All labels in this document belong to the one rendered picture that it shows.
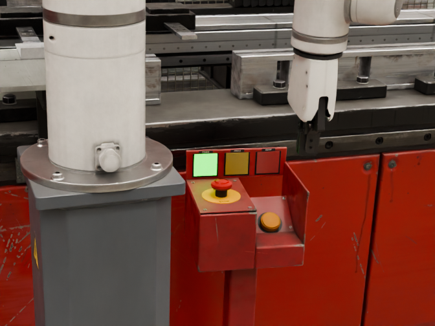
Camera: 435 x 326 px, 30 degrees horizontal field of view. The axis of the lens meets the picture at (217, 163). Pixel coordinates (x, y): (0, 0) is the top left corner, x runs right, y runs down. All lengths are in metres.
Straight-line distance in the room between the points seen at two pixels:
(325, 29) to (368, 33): 0.97
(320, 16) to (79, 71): 0.40
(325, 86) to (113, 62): 0.39
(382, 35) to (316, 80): 0.99
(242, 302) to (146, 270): 0.60
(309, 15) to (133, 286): 0.46
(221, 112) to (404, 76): 0.48
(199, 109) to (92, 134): 0.74
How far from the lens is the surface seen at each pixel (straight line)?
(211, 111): 1.67
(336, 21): 1.19
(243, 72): 1.75
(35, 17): 1.84
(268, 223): 1.54
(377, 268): 1.94
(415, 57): 1.94
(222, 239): 1.46
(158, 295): 1.05
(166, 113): 1.65
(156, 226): 1.00
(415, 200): 1.91
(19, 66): 1.51
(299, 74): 1.24
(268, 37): 2.04
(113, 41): 0.93
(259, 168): 1.59
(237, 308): 1.60
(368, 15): 1.18
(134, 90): 0.97
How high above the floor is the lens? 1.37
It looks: 21 degrees down
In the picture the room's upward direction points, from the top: 2 degrees clockwise
